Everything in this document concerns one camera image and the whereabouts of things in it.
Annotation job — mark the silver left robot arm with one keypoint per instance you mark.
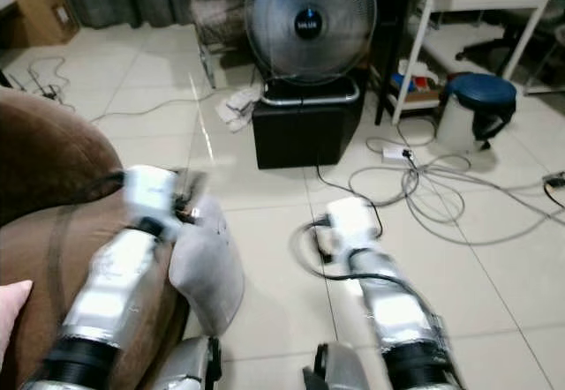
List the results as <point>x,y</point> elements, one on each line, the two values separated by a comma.
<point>115,284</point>

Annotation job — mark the blue topped stool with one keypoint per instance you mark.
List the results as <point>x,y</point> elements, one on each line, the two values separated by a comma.
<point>481,94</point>

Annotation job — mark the silver right robot leg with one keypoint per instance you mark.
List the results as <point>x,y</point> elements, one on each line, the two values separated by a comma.
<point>340,371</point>

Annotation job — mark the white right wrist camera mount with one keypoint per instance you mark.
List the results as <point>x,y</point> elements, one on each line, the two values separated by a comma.
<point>353,222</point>

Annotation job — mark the white power strip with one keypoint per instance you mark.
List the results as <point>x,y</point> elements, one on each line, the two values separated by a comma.
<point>395,153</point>

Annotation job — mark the silver left robot leg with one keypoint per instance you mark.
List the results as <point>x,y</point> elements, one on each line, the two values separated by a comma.
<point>196,368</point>

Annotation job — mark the brown round sofa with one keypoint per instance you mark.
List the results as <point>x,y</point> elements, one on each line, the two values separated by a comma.
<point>53,187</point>

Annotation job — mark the pink pillow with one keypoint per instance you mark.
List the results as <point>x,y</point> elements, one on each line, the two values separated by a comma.
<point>11,315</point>

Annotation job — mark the grey pillow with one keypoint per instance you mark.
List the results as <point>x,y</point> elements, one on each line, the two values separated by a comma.
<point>210,271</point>

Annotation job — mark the black table frame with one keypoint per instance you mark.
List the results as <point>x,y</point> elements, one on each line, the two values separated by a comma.
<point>393,19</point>

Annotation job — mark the round black fan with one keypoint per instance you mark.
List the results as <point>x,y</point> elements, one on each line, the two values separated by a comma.
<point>311,24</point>

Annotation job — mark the cardboard box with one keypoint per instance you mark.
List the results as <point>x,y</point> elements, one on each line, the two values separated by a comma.
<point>40,6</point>

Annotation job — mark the white crumpled cloth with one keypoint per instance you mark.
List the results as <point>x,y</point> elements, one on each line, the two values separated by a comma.
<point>238,108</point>

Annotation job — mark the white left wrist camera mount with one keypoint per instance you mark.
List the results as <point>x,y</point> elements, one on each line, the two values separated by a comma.
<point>152,191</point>

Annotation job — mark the metal chair with blanket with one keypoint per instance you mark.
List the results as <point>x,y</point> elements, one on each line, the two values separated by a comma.
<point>219,6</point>

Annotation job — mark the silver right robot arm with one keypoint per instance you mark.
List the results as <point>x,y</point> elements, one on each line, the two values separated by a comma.
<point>397,311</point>

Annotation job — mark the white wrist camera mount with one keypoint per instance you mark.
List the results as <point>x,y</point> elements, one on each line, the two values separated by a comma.
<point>353,222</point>
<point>152,191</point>

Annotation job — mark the black office chair base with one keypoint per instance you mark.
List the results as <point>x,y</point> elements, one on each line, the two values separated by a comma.
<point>508,41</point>

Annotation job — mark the silver robot leg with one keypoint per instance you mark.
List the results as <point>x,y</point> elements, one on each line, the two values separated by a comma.
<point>340,371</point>
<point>196,368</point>

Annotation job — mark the black box with chrome rail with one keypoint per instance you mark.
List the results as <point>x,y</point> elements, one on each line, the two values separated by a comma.
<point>305,134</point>

